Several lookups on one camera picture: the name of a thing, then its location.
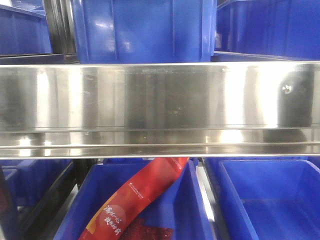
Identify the blue crate lower left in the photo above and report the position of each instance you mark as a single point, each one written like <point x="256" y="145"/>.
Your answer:
<point x="29" y="179"/>

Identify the blue crate holding red packet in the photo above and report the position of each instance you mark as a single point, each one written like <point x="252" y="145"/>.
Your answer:
<point x="159" y="199"/>

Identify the red snack packet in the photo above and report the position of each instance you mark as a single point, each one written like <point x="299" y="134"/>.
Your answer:
<point x="118" y="212"/>

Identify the blue crate upper left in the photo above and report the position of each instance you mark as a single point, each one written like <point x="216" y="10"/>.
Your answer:
<point x="23" y="32"/>

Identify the blue crate on upper shelf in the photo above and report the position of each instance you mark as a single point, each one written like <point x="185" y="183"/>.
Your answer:
<point x="144" y="31"/>

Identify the empty blue crate lower right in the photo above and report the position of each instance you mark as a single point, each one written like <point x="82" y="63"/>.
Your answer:
<point x="267" y="198"/>

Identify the blue crate upper right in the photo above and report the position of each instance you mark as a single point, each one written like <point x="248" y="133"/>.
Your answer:
<point x="286" y="28"/>

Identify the stainless steel shelf frame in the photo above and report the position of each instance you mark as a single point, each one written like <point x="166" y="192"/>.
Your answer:
<point x="53" y="107"/>

